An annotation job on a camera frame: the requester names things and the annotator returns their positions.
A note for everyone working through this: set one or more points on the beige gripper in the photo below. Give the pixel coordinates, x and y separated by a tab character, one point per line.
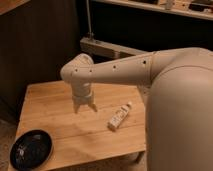
84	100

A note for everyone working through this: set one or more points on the white plastic bottle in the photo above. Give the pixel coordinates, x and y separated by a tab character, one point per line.
119	116

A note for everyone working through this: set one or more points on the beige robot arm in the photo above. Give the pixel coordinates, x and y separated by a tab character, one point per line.
179	108

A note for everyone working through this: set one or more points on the black ceramic bowl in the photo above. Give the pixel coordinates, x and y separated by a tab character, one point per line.
31	150

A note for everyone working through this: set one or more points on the wooden table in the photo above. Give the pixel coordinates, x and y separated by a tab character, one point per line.
83	137

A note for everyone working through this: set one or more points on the metal pole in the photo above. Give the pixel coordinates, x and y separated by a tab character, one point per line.
90	31

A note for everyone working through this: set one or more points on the wooden shelf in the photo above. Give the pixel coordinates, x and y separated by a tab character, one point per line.
156	8

